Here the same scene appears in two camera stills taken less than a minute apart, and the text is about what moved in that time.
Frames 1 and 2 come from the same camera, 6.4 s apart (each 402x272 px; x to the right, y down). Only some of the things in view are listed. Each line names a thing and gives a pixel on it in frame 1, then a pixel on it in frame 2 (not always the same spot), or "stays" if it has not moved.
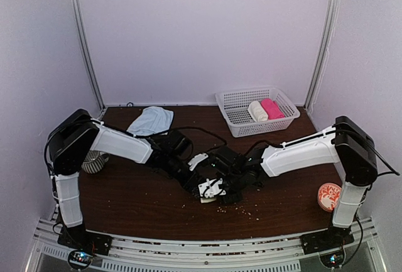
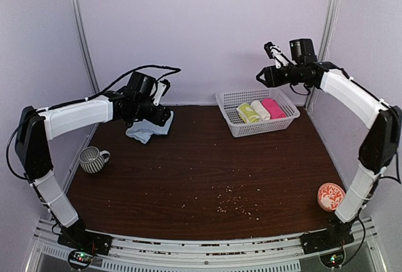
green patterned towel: (207, 200) to (247, 114)
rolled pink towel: (272, 109) stays
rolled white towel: (256, 110) stays
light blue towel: (153, 120) stays
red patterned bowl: (328, 196) stays
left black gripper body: (186, 181) to (142, 112)
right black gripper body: (237, 184) to (294, 76)
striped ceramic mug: (94, 161) stays
